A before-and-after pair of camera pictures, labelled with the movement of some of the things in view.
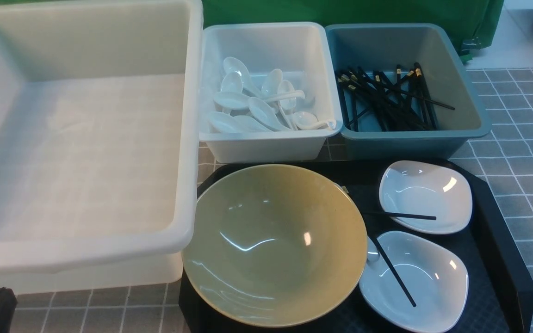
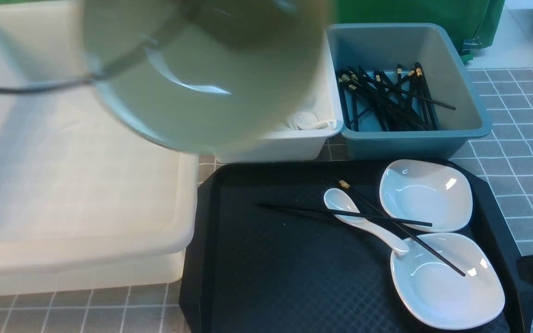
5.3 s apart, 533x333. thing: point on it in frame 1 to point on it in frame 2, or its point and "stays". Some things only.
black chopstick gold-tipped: x=390 y=264 to x=344 y=184
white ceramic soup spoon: x=373 y=254 to x=335 y=200
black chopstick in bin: x=339 y=79 stays
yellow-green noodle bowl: x=274 y=246 to x=205 y=77
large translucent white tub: x=85 y=141 stays
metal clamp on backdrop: x=474 y=43 stays
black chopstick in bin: x=355 y=117 stays
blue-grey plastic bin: x=380 y=47 stays
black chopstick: x=410 y=215 to x=357 y=215
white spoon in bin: x=307 y=120 stays
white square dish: x=414 y=188 stays
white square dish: x=436 y=277 to x=437 y=293
